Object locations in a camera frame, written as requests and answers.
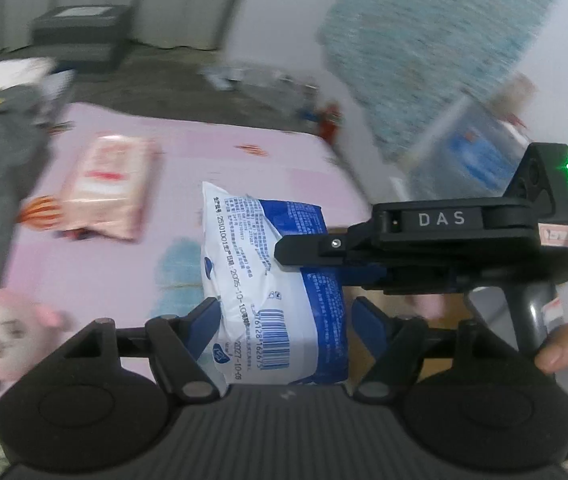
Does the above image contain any white cloth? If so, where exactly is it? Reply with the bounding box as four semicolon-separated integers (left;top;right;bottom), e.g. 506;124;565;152
0;57;59;98

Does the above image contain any pink bed sheet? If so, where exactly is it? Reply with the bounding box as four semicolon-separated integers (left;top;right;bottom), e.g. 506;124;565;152
8;102;369;376

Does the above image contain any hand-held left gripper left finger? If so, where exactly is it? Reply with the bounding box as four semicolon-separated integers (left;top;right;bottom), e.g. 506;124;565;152
64;297;223;405

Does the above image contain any dark grey storage box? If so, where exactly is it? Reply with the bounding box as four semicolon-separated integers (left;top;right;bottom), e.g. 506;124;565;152
31;5;132;73

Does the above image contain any blue patterned wall cloth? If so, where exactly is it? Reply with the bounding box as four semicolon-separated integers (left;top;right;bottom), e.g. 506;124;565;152
321;0;565;161

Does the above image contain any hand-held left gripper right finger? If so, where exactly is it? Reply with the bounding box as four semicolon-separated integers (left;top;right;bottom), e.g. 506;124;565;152
353;296;515;403

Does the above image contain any pink wet wipes packet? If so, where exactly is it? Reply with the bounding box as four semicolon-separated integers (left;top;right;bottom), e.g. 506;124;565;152
58;132;159;245

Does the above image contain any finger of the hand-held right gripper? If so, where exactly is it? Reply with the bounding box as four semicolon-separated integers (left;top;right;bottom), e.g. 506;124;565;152
274;225;379;272

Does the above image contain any blue white tissue packet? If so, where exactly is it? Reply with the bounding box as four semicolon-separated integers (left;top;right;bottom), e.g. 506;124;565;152
199;180;352;386

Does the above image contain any pink plush toy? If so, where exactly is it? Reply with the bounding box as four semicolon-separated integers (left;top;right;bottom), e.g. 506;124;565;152
0;270;74;396

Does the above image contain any red object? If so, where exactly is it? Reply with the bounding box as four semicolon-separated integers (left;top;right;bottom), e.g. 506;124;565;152
314;102;343;141

